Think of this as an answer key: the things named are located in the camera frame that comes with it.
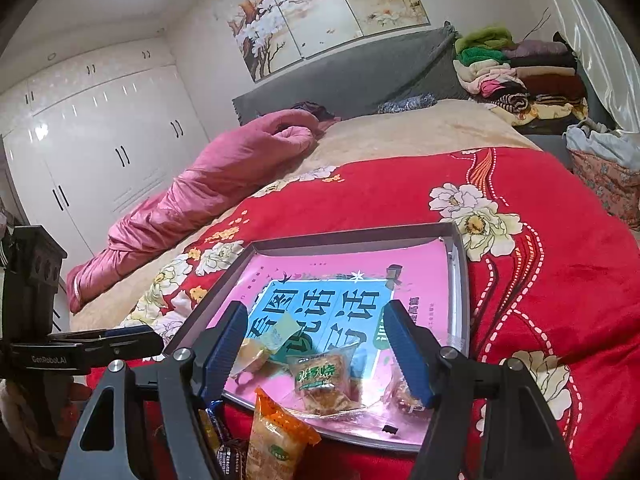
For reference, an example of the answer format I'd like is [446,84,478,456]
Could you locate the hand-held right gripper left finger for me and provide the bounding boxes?
[57,300,250,480]

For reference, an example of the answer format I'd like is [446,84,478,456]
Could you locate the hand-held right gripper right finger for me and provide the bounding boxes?
[382,299,576,480]

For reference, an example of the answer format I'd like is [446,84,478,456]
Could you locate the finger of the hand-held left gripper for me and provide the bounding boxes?
[47,324,157,343]
[85,335,166,373]

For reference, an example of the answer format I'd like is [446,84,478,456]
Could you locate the tan pastry clear packet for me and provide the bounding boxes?
[232,337,273,376]

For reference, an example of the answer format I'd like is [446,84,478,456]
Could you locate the clear packet with brown ball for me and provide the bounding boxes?
[382,365,438,418]

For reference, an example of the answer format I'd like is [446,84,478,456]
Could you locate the light green snack packet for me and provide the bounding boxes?
[260,312,301,361]

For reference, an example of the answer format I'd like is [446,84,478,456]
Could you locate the gold bar snack packet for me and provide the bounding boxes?
[199,406,223,456]

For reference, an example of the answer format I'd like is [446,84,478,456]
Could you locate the dark grey shallow tray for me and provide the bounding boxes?
[162,221,471,453]

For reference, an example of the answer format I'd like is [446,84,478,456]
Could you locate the clear packet with green label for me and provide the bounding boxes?
[285,340,368,416]

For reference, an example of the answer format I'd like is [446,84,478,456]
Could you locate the orange-topped pastry packet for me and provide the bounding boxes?
[245,385,321,480]

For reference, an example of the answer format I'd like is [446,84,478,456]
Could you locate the dark blue cookie packet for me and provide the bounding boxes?
[216,437,251,480]

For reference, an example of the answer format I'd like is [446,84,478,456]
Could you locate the pink book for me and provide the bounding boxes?
[222,237,458,448]

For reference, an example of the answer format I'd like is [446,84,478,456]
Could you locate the white wardrobe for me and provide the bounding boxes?
[0,47,211,261]

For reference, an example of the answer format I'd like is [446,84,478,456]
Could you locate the red floral blanket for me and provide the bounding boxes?
[85,146,640,480]

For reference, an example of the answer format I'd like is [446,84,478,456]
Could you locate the pink quilt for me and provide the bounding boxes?
[66,109,321,315]

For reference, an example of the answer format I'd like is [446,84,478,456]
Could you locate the bed with beige sheet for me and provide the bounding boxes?
[70,99,543,333]

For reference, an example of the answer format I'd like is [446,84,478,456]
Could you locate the blue patterned cloth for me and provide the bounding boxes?
[377,92,436,115]

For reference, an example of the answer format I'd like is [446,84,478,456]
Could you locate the dark maroon cloth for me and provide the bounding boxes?
[290,101,341,123]

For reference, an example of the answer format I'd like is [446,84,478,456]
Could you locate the pink floral fabric bag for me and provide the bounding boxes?
[570,149,640,231]

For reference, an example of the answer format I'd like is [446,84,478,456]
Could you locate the grey headboard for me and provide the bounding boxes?
[232,21,461,126]

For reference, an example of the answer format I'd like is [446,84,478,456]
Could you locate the pale blue crumpled clothes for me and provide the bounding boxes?
[562,117,640,171]

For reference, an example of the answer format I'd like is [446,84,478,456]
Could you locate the stack of folded clothes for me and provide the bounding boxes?
[452,27,590,126]

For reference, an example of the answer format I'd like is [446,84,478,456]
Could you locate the white satin curtain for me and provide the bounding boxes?
[515,0,640,136]

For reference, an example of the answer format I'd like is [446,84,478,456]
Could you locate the floral wall painting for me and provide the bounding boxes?
[227,0,432,83]

